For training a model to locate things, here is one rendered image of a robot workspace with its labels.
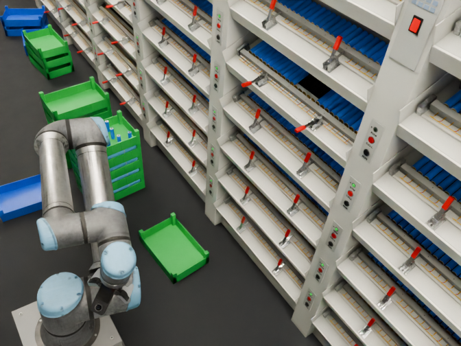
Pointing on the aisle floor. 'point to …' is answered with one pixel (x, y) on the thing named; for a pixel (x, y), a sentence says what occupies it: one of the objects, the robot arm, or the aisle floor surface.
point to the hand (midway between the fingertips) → (107, 294)
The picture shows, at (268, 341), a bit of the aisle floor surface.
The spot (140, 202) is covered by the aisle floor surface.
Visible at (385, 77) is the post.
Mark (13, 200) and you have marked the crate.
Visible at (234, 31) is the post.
